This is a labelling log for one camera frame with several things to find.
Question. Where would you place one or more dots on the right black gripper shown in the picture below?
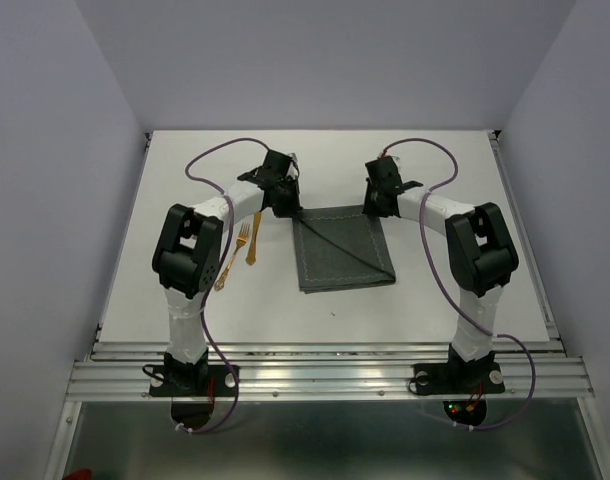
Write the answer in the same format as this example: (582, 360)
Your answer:
(369, 207)

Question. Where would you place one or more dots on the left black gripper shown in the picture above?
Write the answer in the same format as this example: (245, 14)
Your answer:
(293, 208)

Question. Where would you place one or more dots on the grey cloth napkin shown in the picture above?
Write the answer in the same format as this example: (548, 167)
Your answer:
(340, 248)

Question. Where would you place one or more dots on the gold knife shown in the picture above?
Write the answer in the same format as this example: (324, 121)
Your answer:
(252, 250)

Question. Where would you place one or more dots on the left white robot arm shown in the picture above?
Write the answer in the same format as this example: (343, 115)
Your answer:
(187, 256)

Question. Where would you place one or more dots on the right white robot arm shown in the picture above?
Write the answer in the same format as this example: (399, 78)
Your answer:
(482, 257)

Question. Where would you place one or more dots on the gold fork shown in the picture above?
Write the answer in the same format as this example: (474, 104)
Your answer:
(241, 241)

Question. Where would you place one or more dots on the red object at corner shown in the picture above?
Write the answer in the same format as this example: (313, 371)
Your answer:
(79, 474)

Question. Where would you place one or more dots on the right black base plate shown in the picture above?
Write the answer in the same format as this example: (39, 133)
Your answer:
(431, 379)

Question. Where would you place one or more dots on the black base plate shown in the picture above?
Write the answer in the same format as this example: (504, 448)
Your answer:
(431, 379)
(216, 382)

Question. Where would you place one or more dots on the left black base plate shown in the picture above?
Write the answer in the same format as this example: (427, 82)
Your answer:
(216, 382)

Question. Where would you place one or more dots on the aluminium mounting rail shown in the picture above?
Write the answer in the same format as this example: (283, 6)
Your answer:
(318, 372)

